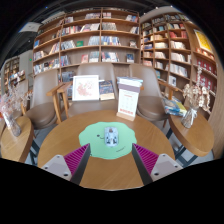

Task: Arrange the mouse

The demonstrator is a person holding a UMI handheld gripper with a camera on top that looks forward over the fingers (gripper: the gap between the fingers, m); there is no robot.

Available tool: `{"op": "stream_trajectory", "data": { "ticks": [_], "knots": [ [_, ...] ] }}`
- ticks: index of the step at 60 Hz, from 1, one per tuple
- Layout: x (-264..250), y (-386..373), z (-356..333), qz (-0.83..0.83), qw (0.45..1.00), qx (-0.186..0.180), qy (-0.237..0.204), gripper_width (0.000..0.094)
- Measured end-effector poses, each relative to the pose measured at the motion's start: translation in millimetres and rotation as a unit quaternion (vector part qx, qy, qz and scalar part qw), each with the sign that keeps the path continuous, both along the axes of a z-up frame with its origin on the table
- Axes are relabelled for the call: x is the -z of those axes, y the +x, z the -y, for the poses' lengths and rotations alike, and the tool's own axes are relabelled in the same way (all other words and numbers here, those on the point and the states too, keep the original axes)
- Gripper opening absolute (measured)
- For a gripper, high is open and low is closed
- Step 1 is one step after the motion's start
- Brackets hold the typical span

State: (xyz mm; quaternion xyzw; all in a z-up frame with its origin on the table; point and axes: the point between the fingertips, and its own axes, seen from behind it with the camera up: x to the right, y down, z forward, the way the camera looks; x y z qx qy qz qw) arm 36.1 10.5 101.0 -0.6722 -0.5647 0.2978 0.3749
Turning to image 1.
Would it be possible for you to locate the glass vase with white flowers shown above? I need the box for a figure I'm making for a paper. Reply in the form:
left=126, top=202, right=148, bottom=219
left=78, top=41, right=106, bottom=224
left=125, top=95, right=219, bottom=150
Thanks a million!
left=181, top=64, right=212, bottom=129

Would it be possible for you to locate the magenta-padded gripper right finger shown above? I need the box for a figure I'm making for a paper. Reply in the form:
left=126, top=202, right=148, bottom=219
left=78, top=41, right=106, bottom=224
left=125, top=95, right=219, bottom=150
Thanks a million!
left=131, top=143, right=184, bottom=186

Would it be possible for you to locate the dark blue book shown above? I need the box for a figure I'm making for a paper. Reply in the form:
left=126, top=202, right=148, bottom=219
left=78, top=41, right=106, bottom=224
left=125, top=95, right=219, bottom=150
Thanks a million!
left=98, top=79, right=116, bottom=101

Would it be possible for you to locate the green smiley mouse pad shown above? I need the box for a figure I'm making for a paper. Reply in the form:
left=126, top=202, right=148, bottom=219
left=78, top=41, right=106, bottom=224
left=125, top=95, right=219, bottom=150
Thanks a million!
left=78, top=121, right=138, bottom=160

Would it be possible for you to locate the white standing table sign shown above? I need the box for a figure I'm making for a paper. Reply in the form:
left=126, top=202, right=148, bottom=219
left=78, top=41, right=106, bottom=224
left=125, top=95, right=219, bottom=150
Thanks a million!
left=116, top=83, right=143, bottom=122

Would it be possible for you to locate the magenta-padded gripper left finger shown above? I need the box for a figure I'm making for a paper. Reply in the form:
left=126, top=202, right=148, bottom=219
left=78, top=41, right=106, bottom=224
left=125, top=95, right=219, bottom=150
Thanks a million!
left=40, top=143, right=92, bottom=186

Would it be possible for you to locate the stack of colourful books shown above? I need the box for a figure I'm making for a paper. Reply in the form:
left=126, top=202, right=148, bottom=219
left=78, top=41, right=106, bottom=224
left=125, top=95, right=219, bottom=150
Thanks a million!
left=163, top=96, right=188, bottom=118

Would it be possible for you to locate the round wooden side table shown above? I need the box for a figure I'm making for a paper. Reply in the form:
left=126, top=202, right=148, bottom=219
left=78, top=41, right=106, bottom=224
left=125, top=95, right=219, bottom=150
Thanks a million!
left=0, top=115, right=35, bottom=164
left=168, top=111, right=215, bottom=158

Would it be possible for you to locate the brown padded wooden armchair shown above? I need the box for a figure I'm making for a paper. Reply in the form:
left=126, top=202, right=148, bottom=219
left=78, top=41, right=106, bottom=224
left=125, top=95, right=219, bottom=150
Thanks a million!
left=56, top=62, right=121, bottom=118
left=20, top=68, right=68, bottom=130
left=128, top=63, right=179, bottom=123

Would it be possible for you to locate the distant wooden bookshelf unit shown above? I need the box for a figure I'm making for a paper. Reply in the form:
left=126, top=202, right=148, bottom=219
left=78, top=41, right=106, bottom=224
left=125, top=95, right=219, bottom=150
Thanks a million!
left=1, top=55, right=21, bottom=93

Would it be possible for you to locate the light blue book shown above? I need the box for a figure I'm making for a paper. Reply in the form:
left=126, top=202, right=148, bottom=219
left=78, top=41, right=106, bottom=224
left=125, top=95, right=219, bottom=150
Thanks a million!
left=116, top=76, right=144, bottom=87

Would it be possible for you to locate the white framed flower picture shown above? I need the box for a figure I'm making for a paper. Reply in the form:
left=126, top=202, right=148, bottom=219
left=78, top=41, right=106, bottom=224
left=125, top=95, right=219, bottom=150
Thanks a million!
left=71, top=74, right=100, bottom=102

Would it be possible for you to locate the white ceiling panel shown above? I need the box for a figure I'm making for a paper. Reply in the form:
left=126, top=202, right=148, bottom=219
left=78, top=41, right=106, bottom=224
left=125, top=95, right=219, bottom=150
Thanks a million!
left=18, top=21, right=43, bottom=34

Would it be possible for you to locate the transparent computer mouse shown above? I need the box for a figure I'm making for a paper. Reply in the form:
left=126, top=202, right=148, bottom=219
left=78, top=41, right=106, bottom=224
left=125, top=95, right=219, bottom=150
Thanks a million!
left=103, top=125, right=120, bottom=148

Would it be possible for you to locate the curved wooden bookshelf unit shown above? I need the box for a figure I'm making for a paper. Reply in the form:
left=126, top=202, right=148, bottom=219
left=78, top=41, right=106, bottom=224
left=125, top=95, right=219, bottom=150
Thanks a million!
left=139, top=13, right=219, bottom=116

